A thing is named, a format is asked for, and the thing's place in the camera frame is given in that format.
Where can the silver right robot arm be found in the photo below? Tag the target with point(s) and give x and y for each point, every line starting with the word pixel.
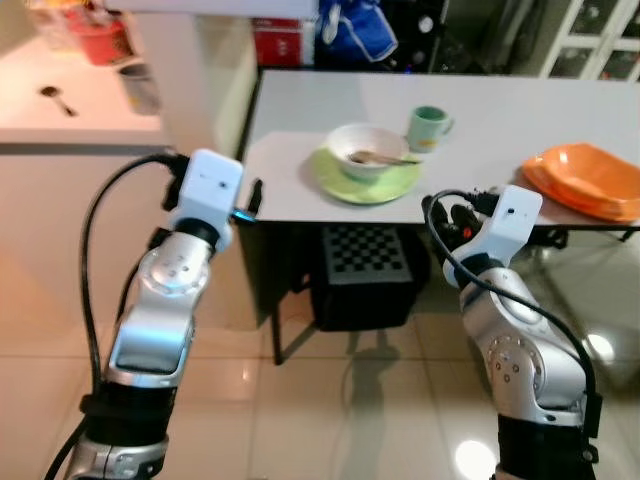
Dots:
pixel 520 360

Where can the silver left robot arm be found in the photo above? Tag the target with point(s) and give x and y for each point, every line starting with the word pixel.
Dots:
pixel 160 340

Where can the light green plate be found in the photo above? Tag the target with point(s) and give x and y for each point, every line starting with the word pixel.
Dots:
pixel 340 185

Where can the pale green mug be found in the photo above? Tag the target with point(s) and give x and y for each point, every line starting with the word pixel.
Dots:
pixel 425 128

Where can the orange plate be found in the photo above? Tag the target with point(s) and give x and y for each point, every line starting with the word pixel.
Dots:
pixel 570 203

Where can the white bowl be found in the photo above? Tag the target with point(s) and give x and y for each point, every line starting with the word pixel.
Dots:
pixel 345 140

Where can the black crate with checkerboard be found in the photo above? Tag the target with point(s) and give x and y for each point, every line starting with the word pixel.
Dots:
pixel 365 280

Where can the white table with black legs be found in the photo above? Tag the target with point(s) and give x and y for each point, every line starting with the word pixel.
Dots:
pixel 500 100

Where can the orange bowl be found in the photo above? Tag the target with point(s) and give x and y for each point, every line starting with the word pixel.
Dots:
pixel 590 172

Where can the red box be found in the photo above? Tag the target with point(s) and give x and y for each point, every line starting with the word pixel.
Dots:
pixel 278 45

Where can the clear glass tumbler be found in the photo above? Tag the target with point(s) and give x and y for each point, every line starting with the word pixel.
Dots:
pixel 140 90

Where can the blue bag with white trim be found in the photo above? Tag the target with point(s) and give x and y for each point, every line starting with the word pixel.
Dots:
pixel 360 30

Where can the red container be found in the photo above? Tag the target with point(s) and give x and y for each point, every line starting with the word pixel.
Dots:
pixel 100 40

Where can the white cabinet with glass doors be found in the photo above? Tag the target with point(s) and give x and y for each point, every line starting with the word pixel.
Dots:
pixel 600 40

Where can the dark metal spoon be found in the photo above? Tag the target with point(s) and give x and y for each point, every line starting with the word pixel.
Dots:
pixel 52 94

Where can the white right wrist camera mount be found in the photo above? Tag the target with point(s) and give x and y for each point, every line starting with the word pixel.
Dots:
pixel 508 225

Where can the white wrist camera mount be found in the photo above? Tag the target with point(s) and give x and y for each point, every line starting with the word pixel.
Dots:
pixel 508 225
pixel 208 190

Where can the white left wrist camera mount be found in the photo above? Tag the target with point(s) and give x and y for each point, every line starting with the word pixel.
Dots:
pixel 208 190

